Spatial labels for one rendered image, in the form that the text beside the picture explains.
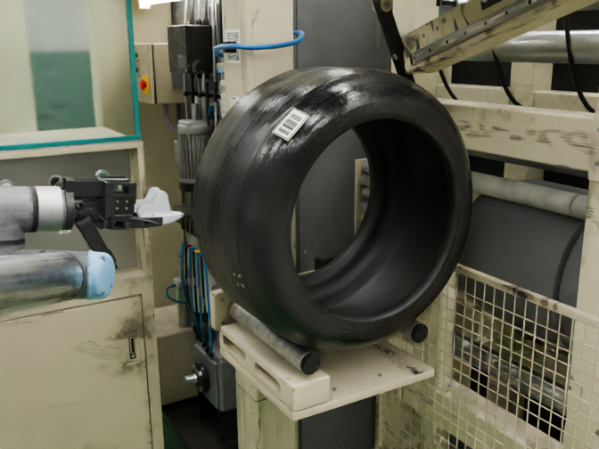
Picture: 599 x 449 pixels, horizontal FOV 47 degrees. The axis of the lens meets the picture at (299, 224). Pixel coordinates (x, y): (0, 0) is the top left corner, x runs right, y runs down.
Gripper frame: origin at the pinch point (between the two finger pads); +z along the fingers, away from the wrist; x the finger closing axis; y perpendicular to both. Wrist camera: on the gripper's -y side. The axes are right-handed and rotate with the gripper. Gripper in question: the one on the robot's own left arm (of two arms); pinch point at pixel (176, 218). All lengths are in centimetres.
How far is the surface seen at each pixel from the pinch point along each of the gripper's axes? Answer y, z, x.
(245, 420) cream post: -64, 36, 34
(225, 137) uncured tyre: 14.5, 11.3, 5.4
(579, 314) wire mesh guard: -13, 71, -35
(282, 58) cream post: 31, 34, 28
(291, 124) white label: 19.0, 16.4, -10.6
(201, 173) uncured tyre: 6.9, 8.6, 9.6
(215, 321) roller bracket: -31.0, 21.0, 24.8
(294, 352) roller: -26.9, 24.6, -5.9
